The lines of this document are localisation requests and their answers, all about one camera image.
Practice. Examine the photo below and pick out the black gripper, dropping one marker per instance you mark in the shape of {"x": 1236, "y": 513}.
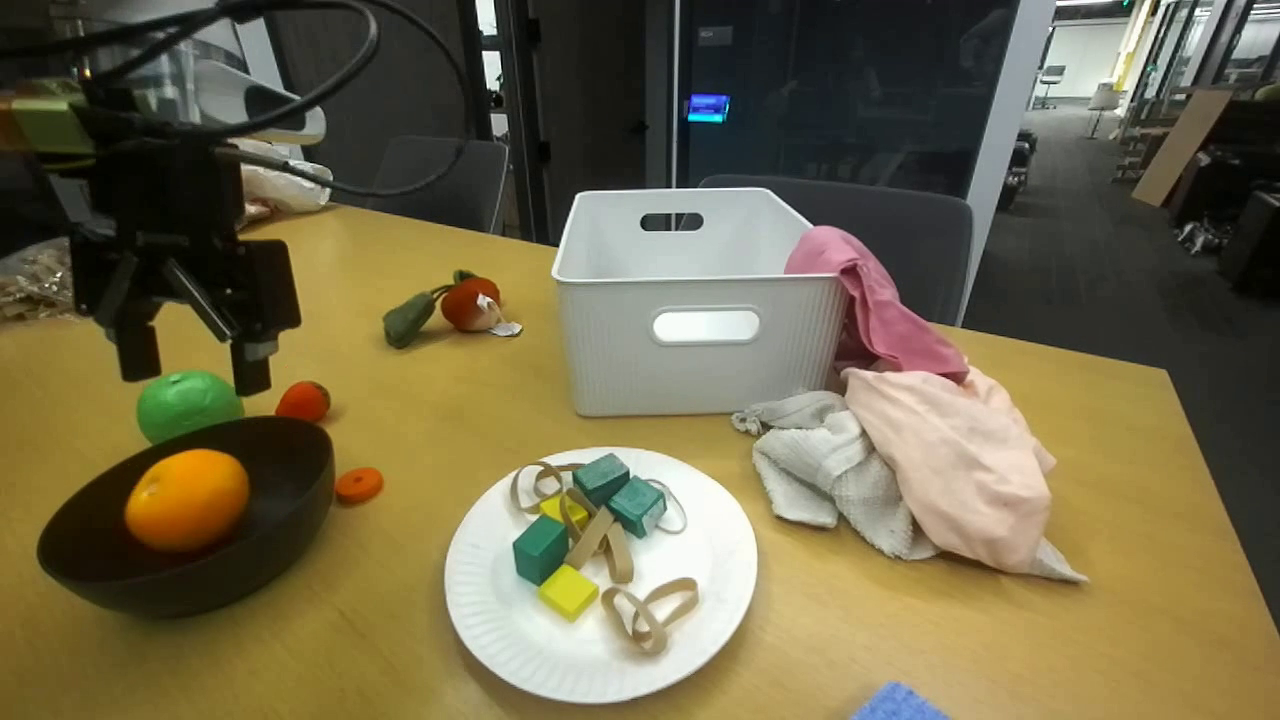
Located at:
{"x": 165, "y": 194}

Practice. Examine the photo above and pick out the green toy vegetable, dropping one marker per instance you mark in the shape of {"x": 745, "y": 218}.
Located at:
{"x": 184, "y": 404}

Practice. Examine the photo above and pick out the orange fruit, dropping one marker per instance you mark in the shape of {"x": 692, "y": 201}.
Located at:
{"x": 184, "y": 502}

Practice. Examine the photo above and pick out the black bowl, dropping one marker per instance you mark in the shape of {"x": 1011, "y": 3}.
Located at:
{"x": 255, "y": 524}

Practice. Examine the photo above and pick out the small red toy tomato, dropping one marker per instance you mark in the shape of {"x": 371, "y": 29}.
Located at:
{"x": 307, "y": 402}

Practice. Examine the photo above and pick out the white orange plastic bag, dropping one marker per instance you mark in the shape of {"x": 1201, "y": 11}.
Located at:
{"x": 284, "y": 181}

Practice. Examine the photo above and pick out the clear bag of brown items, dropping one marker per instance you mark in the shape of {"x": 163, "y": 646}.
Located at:
{"x": 28, "y": 282}

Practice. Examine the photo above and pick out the orange toy carrot slice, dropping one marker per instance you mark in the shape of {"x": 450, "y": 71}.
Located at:
{"x": 359, "y": 486}

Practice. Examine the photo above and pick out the red plush vegetable toy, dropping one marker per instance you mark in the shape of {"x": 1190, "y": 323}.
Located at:
{"x": 460, "y": 307}

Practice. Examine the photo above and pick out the grey chair with wide back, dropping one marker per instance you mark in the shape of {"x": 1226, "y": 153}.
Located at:
{"x": 441, "y": 181}

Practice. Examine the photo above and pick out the tan rubber band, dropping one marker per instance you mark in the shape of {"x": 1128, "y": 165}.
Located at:
{"x": 598, "y": 542}
{"x": 538, "y": 482}
{"x": 678, "y": 506}
{"x": 649, "y": 613}

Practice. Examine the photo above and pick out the yellow wooden block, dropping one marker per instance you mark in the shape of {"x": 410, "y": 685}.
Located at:
{"x": 558, "y": 510}
{"x": 570, "y": 590}

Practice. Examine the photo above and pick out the green wooden block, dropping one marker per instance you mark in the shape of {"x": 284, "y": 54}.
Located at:
{"x": 637, "y": 506}
{"x": 601, "y": 478}
{"x": 540, "y": 549}

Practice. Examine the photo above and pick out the white paper plate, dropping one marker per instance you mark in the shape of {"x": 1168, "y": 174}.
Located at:
{"x": 505, "y": 626}

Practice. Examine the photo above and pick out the white plastic bin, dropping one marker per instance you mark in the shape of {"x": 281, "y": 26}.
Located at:
{"x": 692, "y": 323}

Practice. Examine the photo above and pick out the blue lit screen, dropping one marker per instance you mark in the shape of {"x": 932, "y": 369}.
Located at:
{"x": 709, "y": 109}

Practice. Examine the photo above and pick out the grey cloth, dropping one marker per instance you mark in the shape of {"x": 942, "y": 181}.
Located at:
{"x": 834, "y": 466}

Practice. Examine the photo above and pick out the dark pink cloth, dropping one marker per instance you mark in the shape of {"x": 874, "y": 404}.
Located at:
{"x": 874, "y": 307}

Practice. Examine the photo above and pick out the grey chair with low back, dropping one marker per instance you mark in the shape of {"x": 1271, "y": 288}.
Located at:
{"x": 892, "y": 241}

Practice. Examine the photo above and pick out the light pink cloth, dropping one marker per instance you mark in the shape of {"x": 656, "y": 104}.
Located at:
{"x": 962, "y": 466}

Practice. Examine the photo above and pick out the blue sponge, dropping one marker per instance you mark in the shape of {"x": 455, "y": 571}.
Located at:
{"x": 901, "y": 706}

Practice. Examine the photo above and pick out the leaning cardboard sheet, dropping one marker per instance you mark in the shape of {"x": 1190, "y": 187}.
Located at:
{"x": 1182, "y": 145}

